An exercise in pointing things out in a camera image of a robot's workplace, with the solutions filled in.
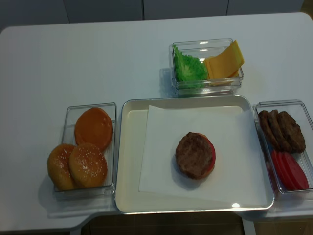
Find yellow cheese slice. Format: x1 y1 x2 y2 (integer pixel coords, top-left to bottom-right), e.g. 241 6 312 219
219 40 245 77

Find green lettuce leaf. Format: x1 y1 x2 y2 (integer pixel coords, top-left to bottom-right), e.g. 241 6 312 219
173 45 208 89

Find clear lettuce cheese container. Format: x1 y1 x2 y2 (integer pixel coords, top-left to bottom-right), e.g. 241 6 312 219
169 38 244 97

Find white metal tray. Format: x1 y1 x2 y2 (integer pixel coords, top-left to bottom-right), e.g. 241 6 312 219
115 95 274 213

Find brown burger patty on tray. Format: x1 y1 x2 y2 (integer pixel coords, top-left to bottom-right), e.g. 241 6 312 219
175 132 212 180

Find flat orange bun bottom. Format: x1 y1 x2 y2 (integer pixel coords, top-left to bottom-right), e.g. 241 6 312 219
74 107 113 151

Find red tomato slice on tray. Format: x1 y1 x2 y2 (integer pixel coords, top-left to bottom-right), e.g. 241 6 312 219
207 139 216 172

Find orange cheese slice stack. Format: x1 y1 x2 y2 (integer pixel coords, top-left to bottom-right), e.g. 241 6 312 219
203 56 239 80

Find right sesame bun top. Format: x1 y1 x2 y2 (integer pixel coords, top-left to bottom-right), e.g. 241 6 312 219
69 143 108 188

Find sesame bun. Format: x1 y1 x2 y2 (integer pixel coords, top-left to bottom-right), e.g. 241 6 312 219
69 143 108 188
47 143 77 191

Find clear bun container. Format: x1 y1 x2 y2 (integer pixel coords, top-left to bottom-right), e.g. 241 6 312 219
54 102 116 200

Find white paper sheet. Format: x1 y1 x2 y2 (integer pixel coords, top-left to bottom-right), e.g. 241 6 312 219
139 106 271 206

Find left brown patty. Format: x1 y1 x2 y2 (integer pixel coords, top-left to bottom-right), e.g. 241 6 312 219
258 110 279 149

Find left sesame bun top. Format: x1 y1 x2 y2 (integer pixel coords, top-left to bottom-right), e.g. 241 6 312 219
47 143 77 191

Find middle brown patty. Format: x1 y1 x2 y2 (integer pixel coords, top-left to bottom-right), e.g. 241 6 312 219
268 110 292 152

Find clear patty tomato container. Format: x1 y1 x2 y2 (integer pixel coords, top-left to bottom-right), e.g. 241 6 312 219
253 100 313 200

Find right brown patty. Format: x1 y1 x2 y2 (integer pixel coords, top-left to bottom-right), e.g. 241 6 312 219
278 111 306 153

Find red tomato slices stack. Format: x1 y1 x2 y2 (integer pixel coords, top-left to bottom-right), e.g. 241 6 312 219
271 150 309 190

